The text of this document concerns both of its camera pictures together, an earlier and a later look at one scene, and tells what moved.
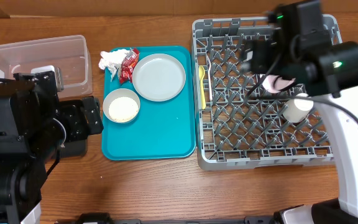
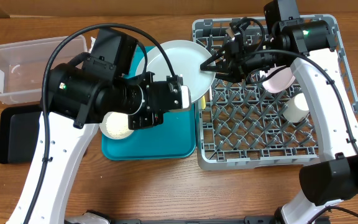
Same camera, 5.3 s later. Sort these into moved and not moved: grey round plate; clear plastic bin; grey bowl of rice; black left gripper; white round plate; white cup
Moved: black left gripper; grey round plate; grey bowl of rice
Not moved: white cup; clear plastic bin; white round plate
